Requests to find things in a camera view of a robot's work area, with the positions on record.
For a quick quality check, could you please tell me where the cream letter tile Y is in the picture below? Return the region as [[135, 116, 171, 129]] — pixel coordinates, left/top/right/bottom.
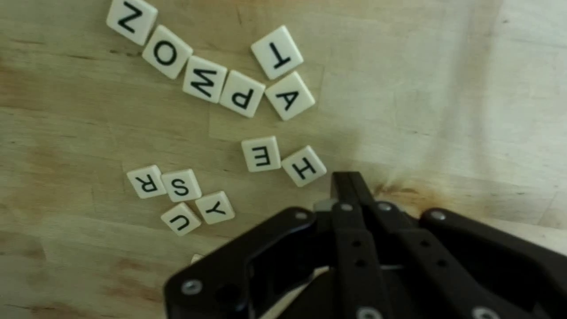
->
[[194, 189, 238, 226]]

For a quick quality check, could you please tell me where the cream letter tile A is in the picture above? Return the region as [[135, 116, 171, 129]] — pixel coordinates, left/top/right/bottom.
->
[[265, 69, 318, 122]]

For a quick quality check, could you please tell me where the cream letter tile O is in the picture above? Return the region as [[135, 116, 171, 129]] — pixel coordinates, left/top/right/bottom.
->
[[141, 23, 195, 81]]

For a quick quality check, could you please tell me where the cream letter tile P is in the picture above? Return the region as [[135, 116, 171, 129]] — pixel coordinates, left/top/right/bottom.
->
[[219, 69, 268, 120]]

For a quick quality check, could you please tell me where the cream letter tile H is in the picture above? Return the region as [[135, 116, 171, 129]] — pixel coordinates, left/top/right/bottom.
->
[[281, 143, 328, 189]]

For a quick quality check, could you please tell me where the cream letter tile Z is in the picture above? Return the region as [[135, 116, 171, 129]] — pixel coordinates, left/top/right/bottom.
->
[[105, 0, 160, 47]]

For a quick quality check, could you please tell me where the cream letter tile T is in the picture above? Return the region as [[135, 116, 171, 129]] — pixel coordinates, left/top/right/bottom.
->
[[250, 23, 305, 81]]

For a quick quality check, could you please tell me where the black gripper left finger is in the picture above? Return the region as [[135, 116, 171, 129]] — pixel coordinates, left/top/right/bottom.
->
[[164, 171, 392, 319]]

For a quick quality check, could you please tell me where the cream letter tile E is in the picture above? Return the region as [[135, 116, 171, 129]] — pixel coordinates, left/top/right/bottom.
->
[[240, 134, 284, 173]]

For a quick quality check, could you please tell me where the cream letter tile M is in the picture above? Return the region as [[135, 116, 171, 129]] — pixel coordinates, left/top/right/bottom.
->
[[181, 53, 229, 106]]

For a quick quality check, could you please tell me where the cream letter tile U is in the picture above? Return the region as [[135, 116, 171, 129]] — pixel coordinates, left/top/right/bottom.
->
[[160, 202, 204, 237]]

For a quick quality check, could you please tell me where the cream letter tile R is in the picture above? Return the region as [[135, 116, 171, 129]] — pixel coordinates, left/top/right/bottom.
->
[[126, 163, 169, 200]]

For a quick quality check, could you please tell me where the cream letter tile S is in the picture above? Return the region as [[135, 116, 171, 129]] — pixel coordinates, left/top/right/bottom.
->
[[160, 168, 204, 203]]

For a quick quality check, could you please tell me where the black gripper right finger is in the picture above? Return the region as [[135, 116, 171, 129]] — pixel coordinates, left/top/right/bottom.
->
[[353, 171, 567, 319]]

